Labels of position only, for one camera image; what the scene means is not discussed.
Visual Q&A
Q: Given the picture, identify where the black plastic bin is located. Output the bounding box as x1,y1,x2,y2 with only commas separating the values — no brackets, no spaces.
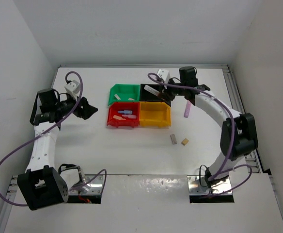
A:
139,83,171,106

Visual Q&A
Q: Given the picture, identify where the metal base plate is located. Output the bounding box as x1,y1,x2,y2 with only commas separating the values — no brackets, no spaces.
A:
69,174,104,196
187,175,233,196

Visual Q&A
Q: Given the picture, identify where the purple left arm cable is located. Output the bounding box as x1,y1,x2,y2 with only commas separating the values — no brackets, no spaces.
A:
0,71,108,207

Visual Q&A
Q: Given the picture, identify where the yellow plastic bin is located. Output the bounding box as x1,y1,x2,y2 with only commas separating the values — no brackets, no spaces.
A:
139,101,171,128

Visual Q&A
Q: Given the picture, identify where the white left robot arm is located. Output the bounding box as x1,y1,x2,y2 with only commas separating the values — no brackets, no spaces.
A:
17,85,98,211

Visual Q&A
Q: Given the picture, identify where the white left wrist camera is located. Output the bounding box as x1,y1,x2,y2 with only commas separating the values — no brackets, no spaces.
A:
64,80,81,97

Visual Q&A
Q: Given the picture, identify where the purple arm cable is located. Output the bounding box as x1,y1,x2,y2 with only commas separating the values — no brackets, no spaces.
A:
147,72,253,197
0,71,108,207

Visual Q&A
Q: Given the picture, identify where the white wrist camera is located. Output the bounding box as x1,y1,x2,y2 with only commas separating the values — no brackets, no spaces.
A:
157,69,171,83
64,80,81,97

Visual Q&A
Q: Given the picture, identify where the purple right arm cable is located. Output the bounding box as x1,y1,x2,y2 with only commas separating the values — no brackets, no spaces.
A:
147,72,253,197

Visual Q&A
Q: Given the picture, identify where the green plastic bin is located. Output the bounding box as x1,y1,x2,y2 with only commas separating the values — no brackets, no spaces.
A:
108,83,140,106

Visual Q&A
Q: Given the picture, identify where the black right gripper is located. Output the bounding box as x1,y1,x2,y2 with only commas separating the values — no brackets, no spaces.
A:
157,78,186,101

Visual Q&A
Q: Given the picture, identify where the orange correction tape dispenser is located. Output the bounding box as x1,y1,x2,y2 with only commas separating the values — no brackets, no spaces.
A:
113,115,124,120

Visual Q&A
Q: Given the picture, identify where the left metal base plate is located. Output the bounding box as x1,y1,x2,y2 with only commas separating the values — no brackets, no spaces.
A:
69,174,104,196

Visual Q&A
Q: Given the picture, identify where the tan eraser block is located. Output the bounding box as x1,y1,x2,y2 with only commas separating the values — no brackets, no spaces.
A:
181,138,189,146

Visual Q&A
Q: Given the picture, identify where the beige staple box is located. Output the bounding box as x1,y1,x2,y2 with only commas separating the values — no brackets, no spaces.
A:
170,134,177,145

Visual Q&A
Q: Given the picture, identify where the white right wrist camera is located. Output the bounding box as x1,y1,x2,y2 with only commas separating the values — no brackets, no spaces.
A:
157,69,171,83

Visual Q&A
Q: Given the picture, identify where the red plastic bin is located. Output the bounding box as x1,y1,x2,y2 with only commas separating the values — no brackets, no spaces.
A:
107,102,140,128

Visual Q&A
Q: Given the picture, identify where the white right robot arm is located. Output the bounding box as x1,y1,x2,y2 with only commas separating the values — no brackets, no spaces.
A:
156,67,258,187

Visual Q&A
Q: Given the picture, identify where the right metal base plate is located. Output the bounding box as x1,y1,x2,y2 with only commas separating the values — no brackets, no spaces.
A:
187,175,233,196

